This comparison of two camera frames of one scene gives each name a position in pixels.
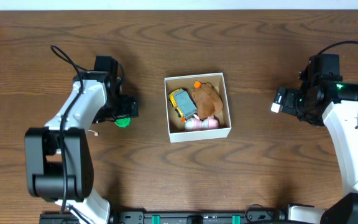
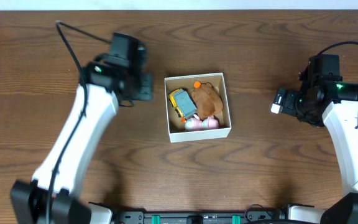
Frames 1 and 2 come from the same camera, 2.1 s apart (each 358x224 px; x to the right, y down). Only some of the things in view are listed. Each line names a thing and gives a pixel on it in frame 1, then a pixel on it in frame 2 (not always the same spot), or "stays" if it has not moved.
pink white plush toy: (195, 122) stays
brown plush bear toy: (208, 101) stays
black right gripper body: (293, 103) stays
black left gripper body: (128, 107) -> (146, 86)
